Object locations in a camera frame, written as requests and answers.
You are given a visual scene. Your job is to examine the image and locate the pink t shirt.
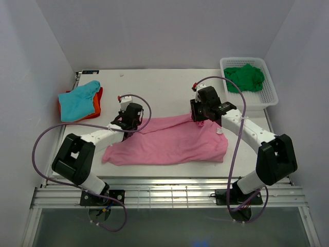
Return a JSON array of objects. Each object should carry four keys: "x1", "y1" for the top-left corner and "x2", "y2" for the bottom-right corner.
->
[{"x1": 102, "y1": 114, "x2": 228, "y2": 166}]

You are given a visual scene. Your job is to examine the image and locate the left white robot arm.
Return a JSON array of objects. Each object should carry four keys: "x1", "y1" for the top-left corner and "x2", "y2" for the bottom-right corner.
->
[{"x1": 52, "y1": 102, "x2": 143, "y2": 206}]

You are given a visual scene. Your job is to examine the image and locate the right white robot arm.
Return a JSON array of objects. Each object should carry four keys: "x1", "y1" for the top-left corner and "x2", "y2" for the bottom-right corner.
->
[{"x1": 190, "y1": 84, "x2": 298, "y2": 204}]

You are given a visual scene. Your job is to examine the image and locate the orange folded t shirt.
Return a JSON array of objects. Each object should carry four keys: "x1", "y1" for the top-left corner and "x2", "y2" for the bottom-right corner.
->
[{"x1": 58, "y1": 87, "x2": 103, "y2": 122}]

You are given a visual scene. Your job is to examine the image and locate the green t shirt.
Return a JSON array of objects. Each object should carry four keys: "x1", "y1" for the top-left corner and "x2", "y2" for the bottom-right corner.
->
[{"x1": 224, "y1": 64, "x2": 265, "y2": 92}]

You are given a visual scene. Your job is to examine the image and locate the cyan folded t shirt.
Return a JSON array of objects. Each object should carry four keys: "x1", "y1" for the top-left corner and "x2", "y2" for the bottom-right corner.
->
[{"x1": 58, "y1": 80, "x2": 102, "y2": 122}]

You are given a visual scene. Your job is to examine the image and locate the white plastic basket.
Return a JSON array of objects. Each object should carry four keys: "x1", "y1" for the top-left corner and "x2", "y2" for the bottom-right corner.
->
[{"x1": 220, "y1": 57, "x2": 279, "y2": 111}]

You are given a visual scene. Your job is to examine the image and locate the dark label sticker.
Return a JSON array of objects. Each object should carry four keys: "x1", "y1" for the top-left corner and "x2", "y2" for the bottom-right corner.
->
[{"x1": 82, "y1": 70, "x2": 99, "y2": 75}]

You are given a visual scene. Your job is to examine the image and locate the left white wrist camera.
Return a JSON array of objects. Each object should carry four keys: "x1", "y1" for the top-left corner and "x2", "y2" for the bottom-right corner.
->
[{"x1": 118, "y1": 96, "x2": 133, "y2": 112}]

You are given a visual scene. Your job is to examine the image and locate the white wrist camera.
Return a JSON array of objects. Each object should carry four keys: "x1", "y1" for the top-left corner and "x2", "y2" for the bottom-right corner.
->
[
  {"x1": 118, "y1": 96, "x2": 133, "y2": 112},
  {"x1": 192, "y1": 82, "x2": 207, "y2": 102}
]

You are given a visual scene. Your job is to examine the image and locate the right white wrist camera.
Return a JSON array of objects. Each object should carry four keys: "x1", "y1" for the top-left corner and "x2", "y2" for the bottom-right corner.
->
[{"x1": 192, "y1": 82, "x2": 207, "y2": 102}]

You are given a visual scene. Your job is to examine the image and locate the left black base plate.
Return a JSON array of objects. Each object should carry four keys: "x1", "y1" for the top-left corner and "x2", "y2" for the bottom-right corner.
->
[{"x1": 79, "y1": 190, "x2": 125, "y2": 206}]

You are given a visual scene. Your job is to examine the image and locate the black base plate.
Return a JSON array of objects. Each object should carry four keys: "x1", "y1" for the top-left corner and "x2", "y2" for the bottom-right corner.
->
[
  {"x1": 79, "y1": 190, "x2": 125, "y2": 206},
  {"x1": 210, "y1": 189, "x2": 263, "y2": 205}
]

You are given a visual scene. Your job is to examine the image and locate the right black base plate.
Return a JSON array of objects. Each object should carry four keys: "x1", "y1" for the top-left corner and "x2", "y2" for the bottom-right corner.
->
[{"x1": 210, "y1": 189, "x2": 263, "y2": 205}]

